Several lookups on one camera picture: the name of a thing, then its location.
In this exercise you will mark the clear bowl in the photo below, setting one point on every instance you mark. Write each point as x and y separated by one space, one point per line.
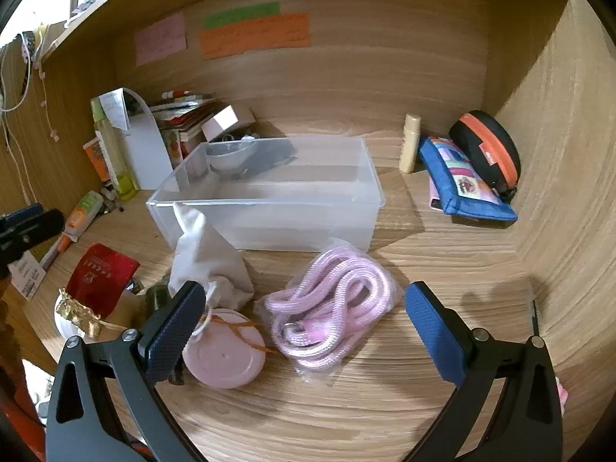
231 156

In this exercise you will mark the green sticky note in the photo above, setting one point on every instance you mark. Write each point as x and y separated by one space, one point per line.
240 14

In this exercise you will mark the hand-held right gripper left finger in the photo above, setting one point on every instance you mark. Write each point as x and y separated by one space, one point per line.
171 332

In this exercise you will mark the red foil packet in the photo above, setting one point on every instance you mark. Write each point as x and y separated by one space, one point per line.
98 274

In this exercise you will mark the white label card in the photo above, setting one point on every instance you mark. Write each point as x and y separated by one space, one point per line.
26 276

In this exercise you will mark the pink flat item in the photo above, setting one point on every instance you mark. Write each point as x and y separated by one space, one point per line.
434 197

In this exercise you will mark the orange tipped pen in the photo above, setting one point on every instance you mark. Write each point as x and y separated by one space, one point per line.
55 252

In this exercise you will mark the clear plastic storage box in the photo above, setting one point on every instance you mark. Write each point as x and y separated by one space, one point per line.
269 221

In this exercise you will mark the wooden desktop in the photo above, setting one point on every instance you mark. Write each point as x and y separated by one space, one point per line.
337 418

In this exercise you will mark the stack of books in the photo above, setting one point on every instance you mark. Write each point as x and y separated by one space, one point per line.
187 120

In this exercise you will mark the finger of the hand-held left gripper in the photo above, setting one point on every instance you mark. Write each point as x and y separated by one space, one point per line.
45 228
24 211

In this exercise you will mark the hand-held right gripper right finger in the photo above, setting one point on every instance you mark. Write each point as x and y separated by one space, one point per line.
433 332

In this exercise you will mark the gold ornament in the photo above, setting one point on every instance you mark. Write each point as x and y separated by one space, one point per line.
79 315

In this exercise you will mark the orange sticky note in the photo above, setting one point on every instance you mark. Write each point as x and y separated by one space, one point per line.
255 36

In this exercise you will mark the tall green bottle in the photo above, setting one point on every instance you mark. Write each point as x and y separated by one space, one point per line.
113 154

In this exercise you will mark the orange carton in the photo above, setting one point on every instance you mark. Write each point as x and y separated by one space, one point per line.
96 159

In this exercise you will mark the black and orange round case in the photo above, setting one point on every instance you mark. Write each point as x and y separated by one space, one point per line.
491 149

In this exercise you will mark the white cloth pouch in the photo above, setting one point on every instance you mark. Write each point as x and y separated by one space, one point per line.
207 260

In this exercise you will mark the white file holder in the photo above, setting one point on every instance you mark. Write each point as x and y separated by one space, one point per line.
144 154

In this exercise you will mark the pink sticky note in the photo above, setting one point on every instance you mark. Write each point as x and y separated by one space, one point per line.
161 38

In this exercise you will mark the cream tube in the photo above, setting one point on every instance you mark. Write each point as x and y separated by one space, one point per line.
410 144

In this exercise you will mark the pink round lid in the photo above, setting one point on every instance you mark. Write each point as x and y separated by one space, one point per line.
224 361

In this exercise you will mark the small pink object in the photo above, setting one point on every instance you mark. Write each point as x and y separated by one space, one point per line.
562 394

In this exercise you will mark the blue patchwork pencil pouch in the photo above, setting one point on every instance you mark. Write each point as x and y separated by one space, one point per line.
462 178

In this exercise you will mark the pink and white small box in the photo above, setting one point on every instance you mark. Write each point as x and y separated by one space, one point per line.
226 122

